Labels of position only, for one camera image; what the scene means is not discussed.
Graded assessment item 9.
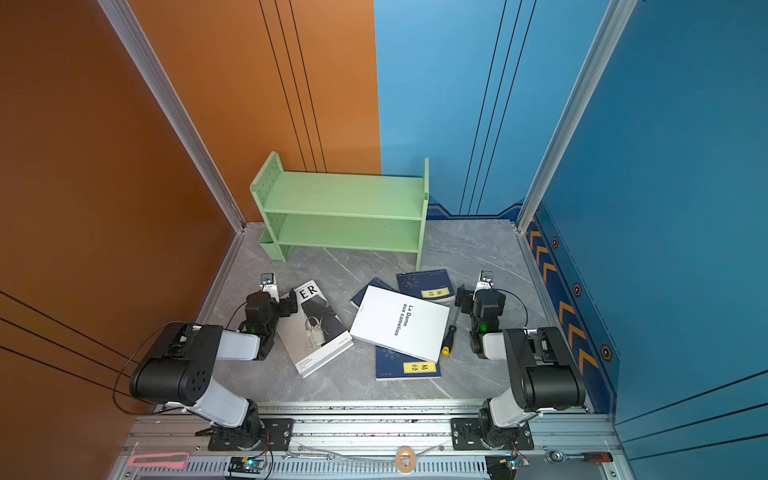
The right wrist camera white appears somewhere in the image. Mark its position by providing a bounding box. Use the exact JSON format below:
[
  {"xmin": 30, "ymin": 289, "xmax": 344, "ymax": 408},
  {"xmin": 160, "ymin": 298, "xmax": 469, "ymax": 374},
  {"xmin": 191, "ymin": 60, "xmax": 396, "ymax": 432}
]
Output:
[{"xmin": 475, "ymin": 270, "xmax": 494, "ymax": 292}]

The left circuit board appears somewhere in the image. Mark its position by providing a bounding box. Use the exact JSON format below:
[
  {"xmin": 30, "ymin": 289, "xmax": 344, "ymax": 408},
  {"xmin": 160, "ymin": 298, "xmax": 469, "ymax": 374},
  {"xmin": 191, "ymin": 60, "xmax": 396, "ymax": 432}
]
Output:
[{"xmin": 225, "ymin": 456, "xmax": 269, "ymax": 479}]

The pink tool on rail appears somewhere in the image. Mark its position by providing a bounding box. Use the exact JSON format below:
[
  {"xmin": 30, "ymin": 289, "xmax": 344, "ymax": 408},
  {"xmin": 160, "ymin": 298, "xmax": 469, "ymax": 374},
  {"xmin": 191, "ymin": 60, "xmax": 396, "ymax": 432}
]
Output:
[{"xmin": 127, "ymin": 452, "xmax": 190, "ymax": 470}]

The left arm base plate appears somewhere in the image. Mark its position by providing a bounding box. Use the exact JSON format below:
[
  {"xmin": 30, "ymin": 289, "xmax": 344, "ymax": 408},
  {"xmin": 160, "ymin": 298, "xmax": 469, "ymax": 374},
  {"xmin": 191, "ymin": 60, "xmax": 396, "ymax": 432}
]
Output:
[{"xmin": 207, "ymin": 418, "xmax": 294, "ymax": 452}]

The yellow black screwdriver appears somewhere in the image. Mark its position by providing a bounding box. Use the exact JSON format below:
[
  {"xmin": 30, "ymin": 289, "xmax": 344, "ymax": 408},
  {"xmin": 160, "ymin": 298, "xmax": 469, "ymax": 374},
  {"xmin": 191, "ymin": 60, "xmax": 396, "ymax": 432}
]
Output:
[{"xmin": 441, "ymin": 306, "xmax": 461, "ymax": 357}]

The tape roll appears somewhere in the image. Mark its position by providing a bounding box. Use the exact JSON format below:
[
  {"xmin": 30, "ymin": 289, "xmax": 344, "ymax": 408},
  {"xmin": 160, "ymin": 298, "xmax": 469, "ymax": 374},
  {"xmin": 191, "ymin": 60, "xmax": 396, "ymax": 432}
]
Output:
[{"xmin": 395, "ymin": 446, "xmax": 418, "ymax": 474}]

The green wooden shelf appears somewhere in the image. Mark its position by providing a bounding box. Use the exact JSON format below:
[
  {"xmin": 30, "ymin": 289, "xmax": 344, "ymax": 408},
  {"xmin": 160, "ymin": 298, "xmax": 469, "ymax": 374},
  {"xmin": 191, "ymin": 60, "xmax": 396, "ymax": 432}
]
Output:
[{"xmin": 250, "ymin": 152, "xmax": 430, "ymax": 269}]

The red handled ratchet wrench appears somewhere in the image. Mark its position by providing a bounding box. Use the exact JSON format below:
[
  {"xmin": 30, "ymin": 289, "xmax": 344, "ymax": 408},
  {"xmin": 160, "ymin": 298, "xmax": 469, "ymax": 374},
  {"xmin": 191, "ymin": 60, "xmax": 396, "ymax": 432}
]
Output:
[{"xmin": 545, "ymin": 450, "xmax": 614, "ymax": 464}]

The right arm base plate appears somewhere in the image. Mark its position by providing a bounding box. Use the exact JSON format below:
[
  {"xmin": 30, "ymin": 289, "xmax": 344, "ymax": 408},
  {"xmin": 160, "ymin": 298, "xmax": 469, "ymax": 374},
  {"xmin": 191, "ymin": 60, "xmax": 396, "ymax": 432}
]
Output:
[{"xmin": 450, "ymin": 418, "xmax": 535, "ymax": 451}]

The blue book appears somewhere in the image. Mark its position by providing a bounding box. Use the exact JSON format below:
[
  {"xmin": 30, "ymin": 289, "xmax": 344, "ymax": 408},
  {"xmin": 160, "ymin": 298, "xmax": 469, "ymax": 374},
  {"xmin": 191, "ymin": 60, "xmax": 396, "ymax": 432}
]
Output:
[
  {"xmin": 375, "ymin": 346, "xmax": 441, "ymax": 381},
  {"xmin": 396, "ymin": 269, "xmax": 455, "ymax": 306},
  {"xmin": 350, "ymin": 277, "xmax": 398, "ymax": 310}
]

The blue book middle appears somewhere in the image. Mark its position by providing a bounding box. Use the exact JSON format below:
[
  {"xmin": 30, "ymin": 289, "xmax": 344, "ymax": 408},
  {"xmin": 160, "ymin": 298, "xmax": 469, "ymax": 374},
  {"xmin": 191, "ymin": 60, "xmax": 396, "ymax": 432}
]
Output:
[{"xmin": 350, "ymin": 277, "xmax": 398, "ymax": 310}]

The blue book front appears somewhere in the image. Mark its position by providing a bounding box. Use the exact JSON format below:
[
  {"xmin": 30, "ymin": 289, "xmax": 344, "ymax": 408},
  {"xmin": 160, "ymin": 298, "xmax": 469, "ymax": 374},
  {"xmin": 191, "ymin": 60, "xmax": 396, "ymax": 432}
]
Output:
[{"xmin": 375, "ymin": 346, "xmax": 441, "ymax": 381}]

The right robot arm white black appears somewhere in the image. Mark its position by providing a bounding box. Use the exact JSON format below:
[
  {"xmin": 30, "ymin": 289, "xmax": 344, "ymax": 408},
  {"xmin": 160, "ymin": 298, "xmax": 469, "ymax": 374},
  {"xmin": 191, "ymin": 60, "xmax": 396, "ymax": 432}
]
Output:
[{"xmin": 455, "ymin": 286, "xmax": 587, "ymax": 450}]

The blue book near shelf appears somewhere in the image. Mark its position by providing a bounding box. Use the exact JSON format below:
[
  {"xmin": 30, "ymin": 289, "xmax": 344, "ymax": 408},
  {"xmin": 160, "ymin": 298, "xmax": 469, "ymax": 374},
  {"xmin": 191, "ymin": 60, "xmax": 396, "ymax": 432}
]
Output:
[{"xmin": 396, "ymin": 269, "xmax": 455, "ymax": 306}]

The right circuit board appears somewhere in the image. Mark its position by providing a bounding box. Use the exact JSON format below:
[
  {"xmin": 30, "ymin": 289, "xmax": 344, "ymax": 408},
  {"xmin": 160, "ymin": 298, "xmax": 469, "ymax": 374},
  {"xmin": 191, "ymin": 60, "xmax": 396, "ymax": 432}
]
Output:
[{"xmin": 485, "ymin": 456, "xmax": 530, "ymax": 480}]

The circuit board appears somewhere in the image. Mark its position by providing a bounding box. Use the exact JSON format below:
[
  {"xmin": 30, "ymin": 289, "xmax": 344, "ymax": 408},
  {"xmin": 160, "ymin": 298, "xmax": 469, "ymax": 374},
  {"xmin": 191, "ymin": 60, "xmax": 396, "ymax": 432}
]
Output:
[
  {"xmin": 485, "ymin": 456, "xmax": 530, "ymax": 480},
  {"xmin": 225, "ymin": 456, "xmax": 269, "ymax": 479}
]

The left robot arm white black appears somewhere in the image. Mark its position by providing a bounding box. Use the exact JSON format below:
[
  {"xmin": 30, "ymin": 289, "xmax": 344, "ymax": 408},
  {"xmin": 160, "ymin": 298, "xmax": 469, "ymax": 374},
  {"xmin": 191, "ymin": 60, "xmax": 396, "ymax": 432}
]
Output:
[{"xmin": 129, "ymin": 290, "xmax": 298, "ymax": 451}]

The silver wrench on rail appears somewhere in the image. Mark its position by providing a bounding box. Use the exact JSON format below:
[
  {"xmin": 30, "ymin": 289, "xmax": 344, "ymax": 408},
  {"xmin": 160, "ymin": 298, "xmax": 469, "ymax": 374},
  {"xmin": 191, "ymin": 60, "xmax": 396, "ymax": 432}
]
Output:
[{"xmin": 283, "ymin": 451, "xmax": 336, "ymax": 461}]

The white La Dame book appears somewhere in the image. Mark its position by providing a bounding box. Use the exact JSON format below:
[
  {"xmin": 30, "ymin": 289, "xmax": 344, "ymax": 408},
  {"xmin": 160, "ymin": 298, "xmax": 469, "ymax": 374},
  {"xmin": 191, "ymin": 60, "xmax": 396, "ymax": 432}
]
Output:
[{"xmin": 350, "ymin": 286, "xmax": 450, "ymax": 363}]

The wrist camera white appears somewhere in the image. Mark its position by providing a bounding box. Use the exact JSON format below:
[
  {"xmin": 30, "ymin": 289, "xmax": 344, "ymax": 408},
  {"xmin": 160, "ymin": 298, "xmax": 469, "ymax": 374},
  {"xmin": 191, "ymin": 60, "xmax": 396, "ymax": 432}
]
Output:
[
  {"xmin": 260, "ymin": 273, "xmax": 279, "ymax": 301},
  {"xmin": 475, "ymin": 270, "xmax": 494, "ymax": 292}
]

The white LOVER book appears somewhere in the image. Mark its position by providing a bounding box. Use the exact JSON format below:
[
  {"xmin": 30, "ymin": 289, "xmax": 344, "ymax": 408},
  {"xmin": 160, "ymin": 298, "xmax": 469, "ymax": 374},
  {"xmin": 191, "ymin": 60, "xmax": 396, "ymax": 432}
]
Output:
[{"xmin": 277, "ymin": 280, "xmax": 353, "ymax": 378}]

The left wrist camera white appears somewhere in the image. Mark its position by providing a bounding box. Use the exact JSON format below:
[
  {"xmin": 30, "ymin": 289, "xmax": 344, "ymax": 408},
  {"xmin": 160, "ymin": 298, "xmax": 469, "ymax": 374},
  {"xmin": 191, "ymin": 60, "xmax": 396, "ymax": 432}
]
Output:
[{"xmin": 260, "ymin": 273, "xmax": 279, "ymax": 301}]

